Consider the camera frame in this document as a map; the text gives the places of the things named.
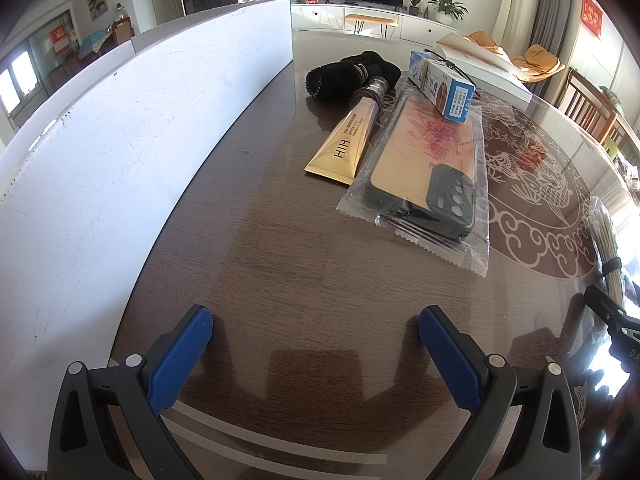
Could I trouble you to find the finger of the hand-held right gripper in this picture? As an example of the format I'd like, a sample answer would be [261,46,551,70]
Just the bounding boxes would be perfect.
[584,284,640,332]

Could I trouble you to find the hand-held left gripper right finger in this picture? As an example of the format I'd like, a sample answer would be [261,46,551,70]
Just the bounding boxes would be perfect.
[418,306,583,480]

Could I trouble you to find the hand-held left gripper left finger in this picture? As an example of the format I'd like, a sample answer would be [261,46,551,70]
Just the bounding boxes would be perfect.
[47,304,215,480]

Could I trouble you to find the bundle of thin sticks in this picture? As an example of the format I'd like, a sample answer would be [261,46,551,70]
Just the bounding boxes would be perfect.
[587,195,628,306]

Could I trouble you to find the white partition board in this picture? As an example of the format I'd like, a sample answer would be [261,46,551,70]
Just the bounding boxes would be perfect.
[0,0,293,471]

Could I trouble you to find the phone case in clear bag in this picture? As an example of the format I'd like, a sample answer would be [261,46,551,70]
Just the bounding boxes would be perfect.
[336,91,490,278]

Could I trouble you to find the wooden chair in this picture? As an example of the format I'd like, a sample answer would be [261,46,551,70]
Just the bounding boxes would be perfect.
[555,67,621,146]

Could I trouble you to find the gold cosmetic tube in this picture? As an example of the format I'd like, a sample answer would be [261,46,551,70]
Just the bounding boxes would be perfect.
[304,76,392,183]

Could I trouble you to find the orange lounge chair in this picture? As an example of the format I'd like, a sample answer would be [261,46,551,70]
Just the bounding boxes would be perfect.
[462,30,506,56]
[510,44,567,83]

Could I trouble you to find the white flat box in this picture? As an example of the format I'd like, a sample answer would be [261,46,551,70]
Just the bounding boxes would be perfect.
[432,32,532,105]

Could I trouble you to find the blue white toothpaste box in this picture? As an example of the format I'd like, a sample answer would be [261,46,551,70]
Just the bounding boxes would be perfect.
[408,50,476,125]

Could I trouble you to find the black eyeglasses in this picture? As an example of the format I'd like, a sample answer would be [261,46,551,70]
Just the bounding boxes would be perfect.
[422,47,478,101]

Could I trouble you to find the grey curtain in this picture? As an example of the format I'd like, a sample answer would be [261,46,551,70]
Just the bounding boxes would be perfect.
[530,0,586,106]

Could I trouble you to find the white sheer curtain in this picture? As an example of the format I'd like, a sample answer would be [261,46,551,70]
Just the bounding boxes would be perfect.
[492,0,543,56]

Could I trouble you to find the red door sign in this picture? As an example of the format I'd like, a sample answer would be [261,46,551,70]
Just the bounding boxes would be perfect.
[50,25,71,56]

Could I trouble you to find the large plant in white pot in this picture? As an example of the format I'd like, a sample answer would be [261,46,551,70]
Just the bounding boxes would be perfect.
[426,0,469,23]

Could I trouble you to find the wooden bench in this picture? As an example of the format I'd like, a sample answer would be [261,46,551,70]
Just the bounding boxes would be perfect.
[344,12,399,38]

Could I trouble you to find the white door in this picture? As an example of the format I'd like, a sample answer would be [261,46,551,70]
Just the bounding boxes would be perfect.
[129,0,176,36]

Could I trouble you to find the white television cabinet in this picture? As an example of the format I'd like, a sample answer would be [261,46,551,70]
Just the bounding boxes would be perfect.
[290,2,460,46]

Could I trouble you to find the brown spiral hair tie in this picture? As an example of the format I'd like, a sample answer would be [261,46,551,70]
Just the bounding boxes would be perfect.
[350,85,388,113]

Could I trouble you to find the red wall hanging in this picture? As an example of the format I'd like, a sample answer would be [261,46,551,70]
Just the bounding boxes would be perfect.
[580,0,603,40]

